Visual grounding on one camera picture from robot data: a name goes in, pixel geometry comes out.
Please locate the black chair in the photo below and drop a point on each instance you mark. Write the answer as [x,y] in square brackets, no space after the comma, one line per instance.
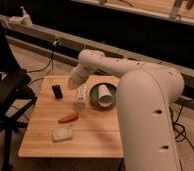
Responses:
[13,86]

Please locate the white sponge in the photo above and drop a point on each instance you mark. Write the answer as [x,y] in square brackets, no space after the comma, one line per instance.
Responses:
[62,134]

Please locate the white spray bottle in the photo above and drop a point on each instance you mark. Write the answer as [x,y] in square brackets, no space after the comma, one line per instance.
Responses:
[26,17]

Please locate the black eraser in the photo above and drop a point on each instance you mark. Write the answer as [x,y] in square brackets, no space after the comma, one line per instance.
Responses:
[57,91]

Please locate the white tube bottle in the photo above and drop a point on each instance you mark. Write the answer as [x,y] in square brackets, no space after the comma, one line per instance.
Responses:
[81,96]

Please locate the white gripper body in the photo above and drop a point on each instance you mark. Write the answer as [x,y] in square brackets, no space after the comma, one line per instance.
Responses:
[78,75]

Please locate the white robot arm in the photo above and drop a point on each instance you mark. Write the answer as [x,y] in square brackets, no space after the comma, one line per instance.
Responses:
[144,92]

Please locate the white cup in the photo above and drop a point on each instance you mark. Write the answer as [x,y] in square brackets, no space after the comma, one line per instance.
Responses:
[105,98]

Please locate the green bowl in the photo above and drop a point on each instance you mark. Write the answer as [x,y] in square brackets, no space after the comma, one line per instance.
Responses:
[93,96]

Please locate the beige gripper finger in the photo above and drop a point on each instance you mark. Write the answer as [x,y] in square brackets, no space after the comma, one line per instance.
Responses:
[76,85]
[70,84]

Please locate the orange carrot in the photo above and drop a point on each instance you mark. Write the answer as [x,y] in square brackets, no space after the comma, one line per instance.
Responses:
[68,118]

